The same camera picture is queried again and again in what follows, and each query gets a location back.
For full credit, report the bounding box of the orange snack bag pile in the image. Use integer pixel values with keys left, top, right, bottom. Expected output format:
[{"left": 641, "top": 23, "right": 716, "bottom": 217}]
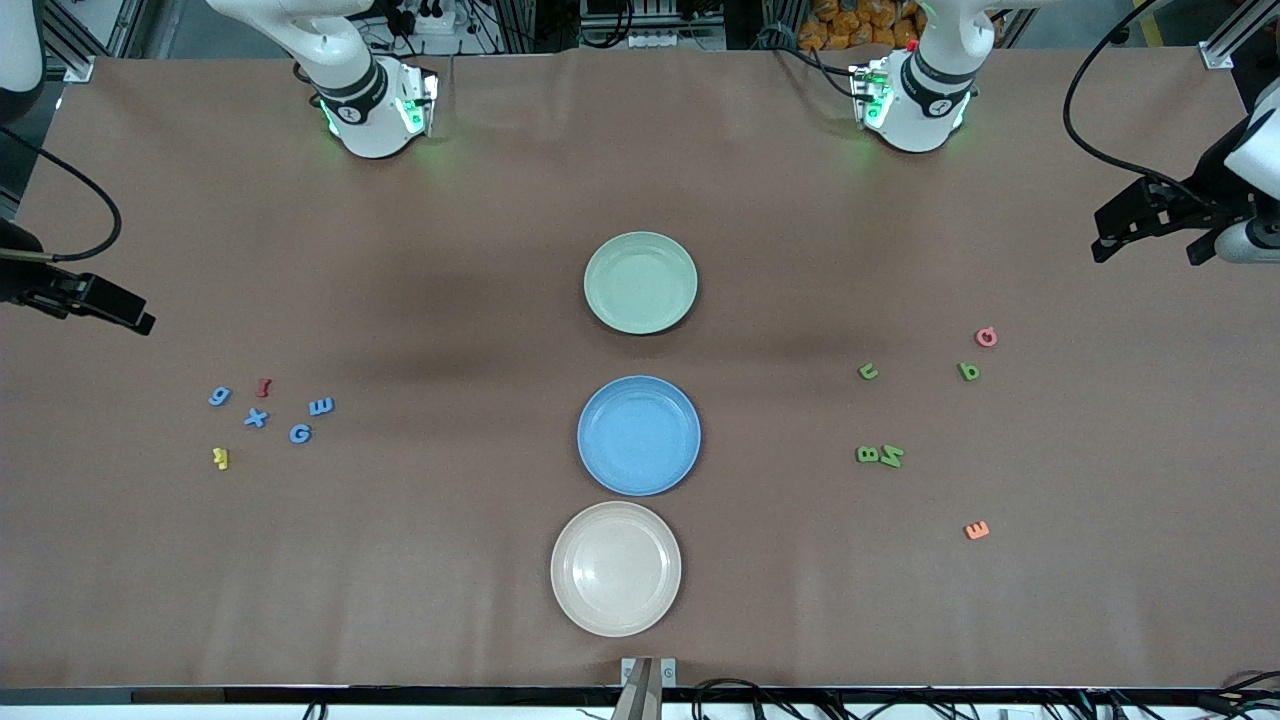
[{"left": 800, "top": 0, "right": 926, "bottom": 51}]

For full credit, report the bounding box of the white power strip with plugs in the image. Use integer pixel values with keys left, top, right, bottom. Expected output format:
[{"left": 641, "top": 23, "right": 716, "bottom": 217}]
[{"left": 393, "top": 0, "right": 473, "bottom": 56}]

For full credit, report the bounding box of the brown table cover sheet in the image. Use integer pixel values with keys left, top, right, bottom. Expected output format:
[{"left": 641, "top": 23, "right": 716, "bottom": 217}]
[{"left": 0, "top": 48, "right": 1280, "bottom": 691}]

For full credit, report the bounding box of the black table edge strip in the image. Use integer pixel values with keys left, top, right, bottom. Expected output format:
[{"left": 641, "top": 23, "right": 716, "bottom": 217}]
[{"left": 0, "top": 686, "right": 1280, "bottom": 707}]

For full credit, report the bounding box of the pale green plate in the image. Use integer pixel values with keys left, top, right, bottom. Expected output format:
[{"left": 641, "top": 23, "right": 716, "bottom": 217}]
[{"left": 583, "top": 231, "right": 699, "bottom": 336}]

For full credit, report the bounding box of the blue plate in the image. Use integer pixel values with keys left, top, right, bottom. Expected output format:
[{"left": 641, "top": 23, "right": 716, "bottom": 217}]
[{"left": 577, "top": 375, "right": 702, "bottom": 497}]

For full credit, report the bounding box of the beige plate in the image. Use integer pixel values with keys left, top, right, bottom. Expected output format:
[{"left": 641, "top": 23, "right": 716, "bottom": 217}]
[{"left": 550, "top": 501, "right": 683, "bottom": 638}]

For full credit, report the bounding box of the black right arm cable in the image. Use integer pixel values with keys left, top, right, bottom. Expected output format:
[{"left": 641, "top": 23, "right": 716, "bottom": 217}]
[{"left": 0, "top": 125, "right": 123, "bottom": 263}]

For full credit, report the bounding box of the aluminium frame post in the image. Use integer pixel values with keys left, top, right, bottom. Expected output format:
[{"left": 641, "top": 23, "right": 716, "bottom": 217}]
[
  {"left": 40, "top": 0, "right": 97, "bottom": 83},
  {"left": 1200, "top": 0, "right": 1280, "bottom": 71}
]

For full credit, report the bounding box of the grey metal camera mount bracket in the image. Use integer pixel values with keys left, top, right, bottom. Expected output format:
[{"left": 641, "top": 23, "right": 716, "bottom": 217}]
[{"left": 612, "top": 656, "right": 678, "bottom": 720}]

